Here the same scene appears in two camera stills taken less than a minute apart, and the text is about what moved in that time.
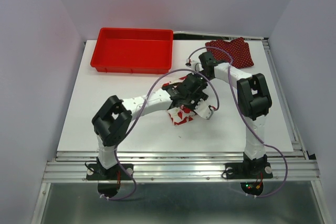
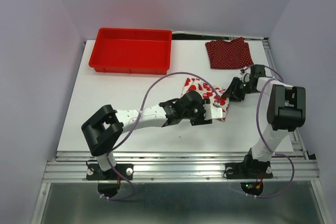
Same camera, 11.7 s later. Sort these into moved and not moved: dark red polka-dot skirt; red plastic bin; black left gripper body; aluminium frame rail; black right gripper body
Moved: black right gripper body; black left gripper body
Not moved: dark red polka-dot skirt; aluminium frame rail; red plastic bin
